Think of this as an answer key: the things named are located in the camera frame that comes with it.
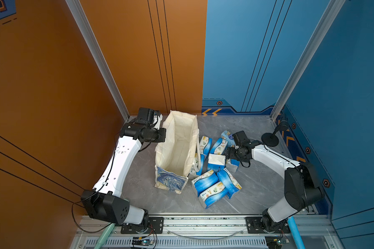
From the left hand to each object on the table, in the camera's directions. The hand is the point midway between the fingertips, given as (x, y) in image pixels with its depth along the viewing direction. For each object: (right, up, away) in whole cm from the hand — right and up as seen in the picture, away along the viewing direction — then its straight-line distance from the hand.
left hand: (164, 133), depth 78 cm
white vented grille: (+6, -50, -9) cm, 51 cm away
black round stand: (+68, -5, +26) cm, 73 cm away
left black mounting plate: (-3, -45, -5) cm, 45 cm away
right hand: (+38, -14, +14) cm, 43 cm away
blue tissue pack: (+31, -8, +14) cm, 35 cm away
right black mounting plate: (+44, -44, -6) cm, 62 cm away
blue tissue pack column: (+37, -19, +7) cm, 42 cm away
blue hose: (+61, -45, -9) cm, 76 cm away
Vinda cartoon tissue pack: (+37, -3, +14) cm, 39 cm away
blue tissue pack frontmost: (+24, -30, -4) cm, 38 cm away
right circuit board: (+52, -49, -8) cm, 72 cm away
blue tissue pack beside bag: (+17, -19, +4) cm, 26 cm away
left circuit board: (-9, -49, -8) cm, 51 cm away
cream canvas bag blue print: (+6, -14, +21) cm, 26 cm away
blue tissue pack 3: (+20, -25, +1) cm, 32 cm away
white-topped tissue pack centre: (+27, -16, +3) cm, 31 cm away
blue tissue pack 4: (+34, -27, -1) cm, 43 cm away
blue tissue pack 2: (+22, -8, +16) cm, 28 cm away
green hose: (-25, -47, -10) cm, 55 cm away
